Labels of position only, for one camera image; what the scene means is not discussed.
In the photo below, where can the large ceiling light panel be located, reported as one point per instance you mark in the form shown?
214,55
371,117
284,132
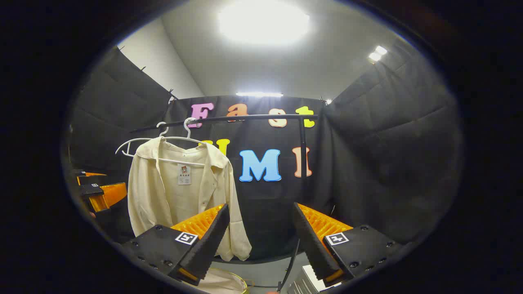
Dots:
263,22

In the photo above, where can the black backdrop cloth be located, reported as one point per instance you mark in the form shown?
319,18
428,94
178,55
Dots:
367,163

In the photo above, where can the small ceiling light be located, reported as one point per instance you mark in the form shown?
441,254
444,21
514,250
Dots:
377,54

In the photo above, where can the black metal clothes rack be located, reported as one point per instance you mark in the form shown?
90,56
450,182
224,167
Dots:
303,163

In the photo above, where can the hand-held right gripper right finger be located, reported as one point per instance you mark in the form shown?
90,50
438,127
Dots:
312,245

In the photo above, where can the white ribbed plastic box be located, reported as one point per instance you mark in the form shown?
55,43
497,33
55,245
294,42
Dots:
304,281

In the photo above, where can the white plastic clothes hanger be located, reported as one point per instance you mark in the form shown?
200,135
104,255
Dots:
187,127
122,148

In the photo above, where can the round white laundry hamper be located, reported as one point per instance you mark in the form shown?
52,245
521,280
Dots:
222,283

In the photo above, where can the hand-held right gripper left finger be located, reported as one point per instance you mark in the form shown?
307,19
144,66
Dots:
206,245

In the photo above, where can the ceiling strip light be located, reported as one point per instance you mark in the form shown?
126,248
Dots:
259,94

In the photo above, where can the cream button shirt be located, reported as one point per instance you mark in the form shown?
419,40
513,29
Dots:
155,196

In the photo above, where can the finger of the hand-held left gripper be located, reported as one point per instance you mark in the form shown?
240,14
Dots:
92,191
83,178

